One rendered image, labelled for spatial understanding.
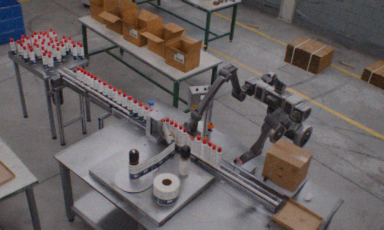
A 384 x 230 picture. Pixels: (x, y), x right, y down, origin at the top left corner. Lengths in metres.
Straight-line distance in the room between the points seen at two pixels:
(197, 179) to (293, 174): 0.77
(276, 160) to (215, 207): 0.63
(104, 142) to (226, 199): 1.24
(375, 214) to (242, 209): 1.99
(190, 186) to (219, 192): 0.24
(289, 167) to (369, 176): 2.10
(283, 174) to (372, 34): 5.29
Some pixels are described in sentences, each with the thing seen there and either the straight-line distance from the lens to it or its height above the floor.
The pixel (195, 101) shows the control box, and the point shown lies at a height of 1.39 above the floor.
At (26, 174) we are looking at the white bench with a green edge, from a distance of 3.72.
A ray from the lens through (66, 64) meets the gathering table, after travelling 5.06.
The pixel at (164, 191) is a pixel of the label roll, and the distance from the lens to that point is 3.14.
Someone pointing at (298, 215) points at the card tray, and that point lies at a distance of 3.43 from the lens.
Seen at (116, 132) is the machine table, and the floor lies 0.83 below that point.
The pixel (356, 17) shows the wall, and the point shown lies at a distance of 8.48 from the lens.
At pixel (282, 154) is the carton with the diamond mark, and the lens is 3.48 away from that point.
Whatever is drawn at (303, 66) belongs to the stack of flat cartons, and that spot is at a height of 0.06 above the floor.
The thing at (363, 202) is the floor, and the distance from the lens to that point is 5.04.
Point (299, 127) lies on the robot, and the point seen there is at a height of 1.03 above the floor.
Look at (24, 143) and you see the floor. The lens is 5.35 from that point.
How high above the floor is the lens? 3.26
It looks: 35 degrees down
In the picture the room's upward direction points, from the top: 5 degrees clockwise
